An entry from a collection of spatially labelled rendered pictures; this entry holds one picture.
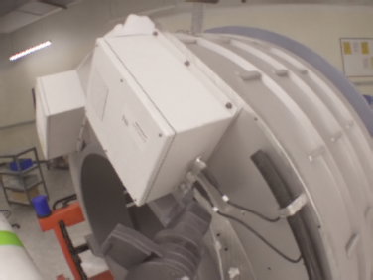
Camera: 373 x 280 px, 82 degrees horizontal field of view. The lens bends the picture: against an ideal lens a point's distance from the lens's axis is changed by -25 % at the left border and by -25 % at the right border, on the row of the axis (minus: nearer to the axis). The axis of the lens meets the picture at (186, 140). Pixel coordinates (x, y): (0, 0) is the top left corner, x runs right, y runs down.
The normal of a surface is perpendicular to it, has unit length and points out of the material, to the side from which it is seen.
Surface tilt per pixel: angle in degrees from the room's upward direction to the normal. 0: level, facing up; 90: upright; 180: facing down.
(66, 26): 90
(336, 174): 74
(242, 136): 90
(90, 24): 90
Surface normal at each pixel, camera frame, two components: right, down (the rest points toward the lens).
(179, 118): 0.33, -0.65
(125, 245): -0.25, 0.38
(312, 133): -0.46, -0.07
